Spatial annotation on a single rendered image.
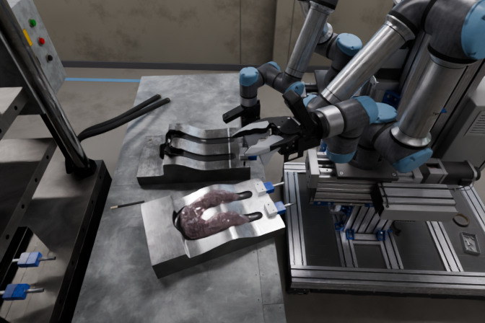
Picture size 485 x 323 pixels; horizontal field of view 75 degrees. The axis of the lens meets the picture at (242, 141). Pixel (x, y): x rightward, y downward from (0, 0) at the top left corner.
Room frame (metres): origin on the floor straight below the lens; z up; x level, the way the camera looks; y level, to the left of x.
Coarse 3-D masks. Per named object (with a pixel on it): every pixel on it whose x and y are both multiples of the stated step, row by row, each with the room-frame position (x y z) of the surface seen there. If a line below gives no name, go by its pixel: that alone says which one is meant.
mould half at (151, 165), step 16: (176, 128) 1.10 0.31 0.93; (192, 128) 1.13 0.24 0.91; (224, 128) 1.15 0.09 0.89; (240, 128) 1.15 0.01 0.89; (144, 144) 1.07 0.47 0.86; (160, 144) 1.07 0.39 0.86; (176, 144) 1.00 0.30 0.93; (192, 144) 1.02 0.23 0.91; (208, 144) 1.05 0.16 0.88; (224, 144) 1.04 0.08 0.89; (240, 144) 1.04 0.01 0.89; (144, 160) 0.97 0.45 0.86; (160, 160) 0.97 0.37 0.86; (176, 160) 0.90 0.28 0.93; (192, 160) 0.93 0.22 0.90; (224, 160) 0.95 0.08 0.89; (240, 160) 0.94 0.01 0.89; (144, 176) 0.88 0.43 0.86; (160, 176) 0.88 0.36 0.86; (176, 176) 0.88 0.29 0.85; (192, 176) 0.89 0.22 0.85; (208, 176) 0.89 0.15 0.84; (224, 176) 0.90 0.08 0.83; (240, 176) 0.90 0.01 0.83
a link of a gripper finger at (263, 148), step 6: (270, 138) 0.49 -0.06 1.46; (276, 138) 0.49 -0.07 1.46; (282, 138) 0.49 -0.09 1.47; (258, 144) 0.48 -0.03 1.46; (264, 144) 0.47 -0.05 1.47; (270, 144) 0.47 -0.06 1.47; (252, 150) 0.46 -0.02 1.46; (258, 150) 0.46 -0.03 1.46; (264, 150) 0.46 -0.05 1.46; (276, 150) 0.49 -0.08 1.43; (264, 156) 0.47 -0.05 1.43; (270, 156) 0.48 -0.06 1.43; (264, 162) 0.47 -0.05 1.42
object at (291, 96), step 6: (288, 90) 0.57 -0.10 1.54; (282, 96) 0.56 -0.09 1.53; (288, 96) 0.55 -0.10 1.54; (294, 96) 0.54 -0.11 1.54; (300, 96) 0.55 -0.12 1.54; (288, 102) 0.54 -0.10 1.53; (294, 102) 0.53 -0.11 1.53; (300, 102) 0.53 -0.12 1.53; (294, 108) 0.53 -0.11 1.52; (300, 108) 0.53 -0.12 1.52; (306, 108) 0.54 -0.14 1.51; (294, 114) 0.55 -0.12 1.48; (300, 114) 0.53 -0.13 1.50; (306, 114) 0.54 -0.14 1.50; (300, 120) 0.53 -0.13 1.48; (306, 120) 0.54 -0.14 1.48; (312, 120) 0.54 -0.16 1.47; (306, 126) 0.54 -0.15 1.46; (312, 126) 0.54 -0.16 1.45
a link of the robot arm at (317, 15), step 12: (312, 0) 1.14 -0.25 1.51; (324, 0) 1.12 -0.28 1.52; (336, 0) 1.13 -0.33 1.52; (312, 12) 1.12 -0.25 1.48; (324, 12) 1.11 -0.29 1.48; (312, 24) 1.10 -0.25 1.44; (324, 24) 1.11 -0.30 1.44; (300, 36) 1.11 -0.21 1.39; (312, 36) 1.09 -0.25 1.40; (300, 48) 1.08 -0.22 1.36; (312, 48) 1.08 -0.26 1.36; (300, 60) 1.06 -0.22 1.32; (288, 72) 1.05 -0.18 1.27; (300, 72) 1.05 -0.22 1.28; (276, 84) 1.06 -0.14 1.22; (288, 84) 1.03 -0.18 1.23; (300, 84) 1.02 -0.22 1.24
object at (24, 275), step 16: (16, 240) 0.52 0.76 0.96; (32, 240) 0.55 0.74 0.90; (16, 256) 0.47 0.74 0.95; (0, 272) 0.41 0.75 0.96; (16, 272) 0.43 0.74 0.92; (32, 272) 0.47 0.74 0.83; (0, 288) 0.37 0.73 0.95; (32, 288) 0.42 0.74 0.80; (0, 304) 0.33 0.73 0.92; (16, 304) 0.35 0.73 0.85; (0, 320) 0.30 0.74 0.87; (16, 320) 0.32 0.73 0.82
